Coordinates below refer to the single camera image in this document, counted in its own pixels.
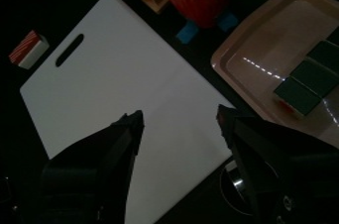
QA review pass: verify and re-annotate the round black disc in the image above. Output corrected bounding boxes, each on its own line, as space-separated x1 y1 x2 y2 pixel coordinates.
218 160 262 218

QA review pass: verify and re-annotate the blue flat toy piece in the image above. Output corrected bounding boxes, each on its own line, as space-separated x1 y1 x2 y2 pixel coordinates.
176 11 241 45

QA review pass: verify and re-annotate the white plastic cutting board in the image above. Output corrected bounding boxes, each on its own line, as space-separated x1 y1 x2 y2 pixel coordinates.
19 0 238 224

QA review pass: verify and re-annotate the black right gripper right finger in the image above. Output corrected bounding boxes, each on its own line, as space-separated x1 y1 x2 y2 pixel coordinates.
217 104 339 224

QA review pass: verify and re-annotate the red plastic cup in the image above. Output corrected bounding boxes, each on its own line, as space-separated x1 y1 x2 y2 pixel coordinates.
143 0 237 30

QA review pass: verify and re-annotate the dark green segmented block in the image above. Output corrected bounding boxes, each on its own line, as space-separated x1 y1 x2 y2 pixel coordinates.
273 31 339 117

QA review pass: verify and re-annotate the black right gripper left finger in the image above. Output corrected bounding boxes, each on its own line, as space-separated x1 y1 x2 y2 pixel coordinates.
22 109 146 224

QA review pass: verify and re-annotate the pink plastic tray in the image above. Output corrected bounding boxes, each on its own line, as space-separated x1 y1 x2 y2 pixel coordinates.
211 0 339 150

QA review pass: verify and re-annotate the red white striped toy block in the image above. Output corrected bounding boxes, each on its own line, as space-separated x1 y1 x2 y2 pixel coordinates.
8 29 51 70

